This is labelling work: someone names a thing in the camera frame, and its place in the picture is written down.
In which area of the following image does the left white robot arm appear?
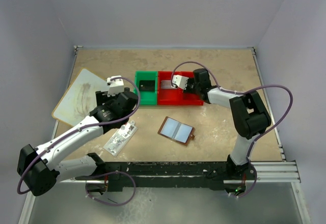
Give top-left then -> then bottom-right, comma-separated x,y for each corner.
17,88 -> 139,197

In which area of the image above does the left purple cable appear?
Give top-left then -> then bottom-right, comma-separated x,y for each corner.
16,77 -> 141,206

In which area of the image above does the purple cable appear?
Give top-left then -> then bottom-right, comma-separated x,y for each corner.
171,61 -> 293,199
16,77 -> 141,206

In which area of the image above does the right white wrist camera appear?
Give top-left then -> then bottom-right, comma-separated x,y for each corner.
171,75 -> 189,90

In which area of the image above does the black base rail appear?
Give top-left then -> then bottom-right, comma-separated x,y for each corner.
74,160 -> 258,193

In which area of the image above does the red right plastic bin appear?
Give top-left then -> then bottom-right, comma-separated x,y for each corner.
180,71 -> 204,106

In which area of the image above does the brown leather card holder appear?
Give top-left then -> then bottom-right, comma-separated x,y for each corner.
157,117 -> 195,146

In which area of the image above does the red middle plastic bin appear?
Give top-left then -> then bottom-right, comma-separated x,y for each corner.
157,71 -> 182,106

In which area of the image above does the clear plastic packet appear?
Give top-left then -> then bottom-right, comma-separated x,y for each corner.
103,121 -> 138,156

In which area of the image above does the green plastic bin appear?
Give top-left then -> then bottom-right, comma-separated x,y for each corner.
134,70 -> 158,106

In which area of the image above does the red plastic bin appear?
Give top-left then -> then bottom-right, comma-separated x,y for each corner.
180,71 -> 204,106
157,71 -> 182,106

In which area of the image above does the white board yellow rim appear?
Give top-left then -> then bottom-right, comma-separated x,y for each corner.
52,68 -> 107,127

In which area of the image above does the aluminium frame rail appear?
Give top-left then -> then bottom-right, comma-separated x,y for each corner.
59,161 -> 300,184

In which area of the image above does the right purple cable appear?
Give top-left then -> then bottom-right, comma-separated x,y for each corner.
171,61 -> 293,199

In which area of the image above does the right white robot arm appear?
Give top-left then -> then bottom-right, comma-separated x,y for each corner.
173,68 -> 271,174

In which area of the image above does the grey chip card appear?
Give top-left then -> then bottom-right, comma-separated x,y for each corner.
139,80 -> 156,92

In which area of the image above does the silver card in bin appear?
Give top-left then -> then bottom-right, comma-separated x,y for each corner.
160,80 -> 176,90

